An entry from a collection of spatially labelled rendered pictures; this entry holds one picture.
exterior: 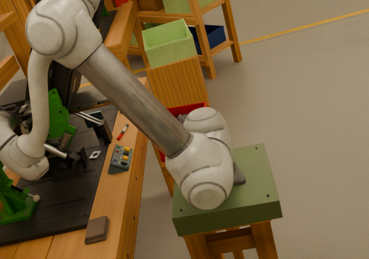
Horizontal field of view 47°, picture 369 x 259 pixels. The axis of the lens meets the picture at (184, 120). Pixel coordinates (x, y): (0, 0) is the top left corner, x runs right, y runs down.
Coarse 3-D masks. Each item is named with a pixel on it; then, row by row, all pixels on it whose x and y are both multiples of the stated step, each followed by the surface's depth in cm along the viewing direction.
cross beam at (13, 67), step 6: (6, 60) 241; (12, 60) 246; (0, 66) 233; (6, 66) 237; (12, 66) 244; (18, 66) 251; (0, 72) 229; (6, 72) 236; (12, 72) 242; (0, 78) 228; (6, 78) 234; (0, 84) 226; (6, 84) 233; (0, 90) 225
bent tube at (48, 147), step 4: (28, 100) 181; (28, 104) 178; (28, 108) 179; (24, 112) 180; (24, 128) 182; (28, 128) 184; (24, 132) 182; (28, 132) 183; (44, 144) 183; (48, 144) 184; (48, 148) 183; (52, 148) 184; (56, 148) 184; (52, 152) 184; (56, 152) 184; (60, 152) 184; (64, 152) 185; (60, 156) 184; (64, 156) 184
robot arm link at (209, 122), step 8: (192, 112) 144; (200, 112) 143; (208, 112) 141; (216, 112) 143; (184, 120) 145; (192, 120) 140; (200, 120) 139; (208, 120) 138; (216, 120) 140; (224, 120) 143; (192, 128) 139; (200, 128) 138; (208, 128) 138; (216, 128) 139; (224, 128) 141; (208, 136) 137; (216, 136) 137; (224, 136) 139; (232, 152) 148; (232, 160) 149
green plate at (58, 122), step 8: (56, 88) 180; (48, 96) 181; (56, 96) 181; (56, 104) 182; (56, 112) 183; (64, 112) 183; (56, 120) 184; (64, 120) 183; (56, 128) 184; (64, 128) 184; (48, 136) 186; (56, 136) 185
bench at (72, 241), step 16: (16, 176) 204; (0, 208) 184; (32, 240) 159; (48, 240) 157; (64, 240) 154; (80, 240) 152; (0, 256) 156; (16, 256) 154; (32, 256) 151; (48, 256) 149; (64, 256) 147
